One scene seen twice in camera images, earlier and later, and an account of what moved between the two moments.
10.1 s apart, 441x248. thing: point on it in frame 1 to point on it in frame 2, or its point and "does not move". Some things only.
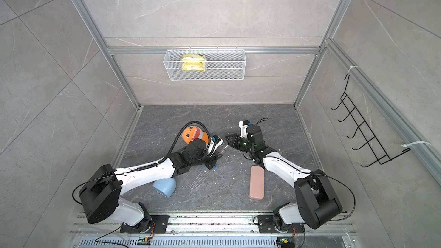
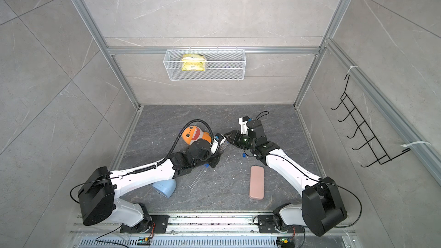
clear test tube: x=206 y=176 to x=224 y=146
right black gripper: x=236 y=139 does not move
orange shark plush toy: x=194 y=132 does not move
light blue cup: x=166 y=186 does not move
